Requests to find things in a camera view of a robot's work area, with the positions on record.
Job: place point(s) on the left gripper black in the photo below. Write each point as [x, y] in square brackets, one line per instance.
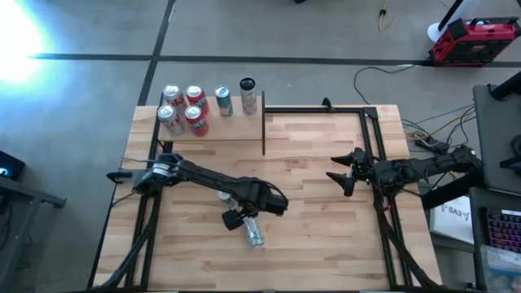
[266, 199]

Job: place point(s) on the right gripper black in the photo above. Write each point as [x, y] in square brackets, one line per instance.
[364, 167]

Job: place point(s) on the orange Fanta can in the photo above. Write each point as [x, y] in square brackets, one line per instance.
[194, 114]
[195, 93]

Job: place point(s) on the silver Diet Coke can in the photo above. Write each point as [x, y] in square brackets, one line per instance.
[166, 112]
[171, 91]

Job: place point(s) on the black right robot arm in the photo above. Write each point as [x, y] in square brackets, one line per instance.
[431, 167]

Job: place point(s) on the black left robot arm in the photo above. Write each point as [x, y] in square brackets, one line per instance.
[203, 175]

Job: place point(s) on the black power strip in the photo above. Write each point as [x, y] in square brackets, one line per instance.
[432, 143]

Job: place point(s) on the white printed paper sheet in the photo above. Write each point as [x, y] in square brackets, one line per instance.
[452, 219]

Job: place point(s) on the black knob clamp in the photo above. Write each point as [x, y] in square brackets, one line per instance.
[118, 176]

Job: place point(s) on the grey side desk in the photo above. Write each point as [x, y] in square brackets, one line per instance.
[494, 134]

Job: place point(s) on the white round stand base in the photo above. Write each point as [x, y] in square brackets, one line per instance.
[437, 31]

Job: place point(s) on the black laptop keyboard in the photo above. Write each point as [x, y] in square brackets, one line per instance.
[504, 232]

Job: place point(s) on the red black tool case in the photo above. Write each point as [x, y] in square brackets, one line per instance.
[476, 42]

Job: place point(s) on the clear plastic bag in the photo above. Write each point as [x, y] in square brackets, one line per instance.
[502, 268]

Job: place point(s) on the black box with blue light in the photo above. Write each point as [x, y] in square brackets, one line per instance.
[10, 163]

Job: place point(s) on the black aluminium table frame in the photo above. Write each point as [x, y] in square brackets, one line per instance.
[309, 110]

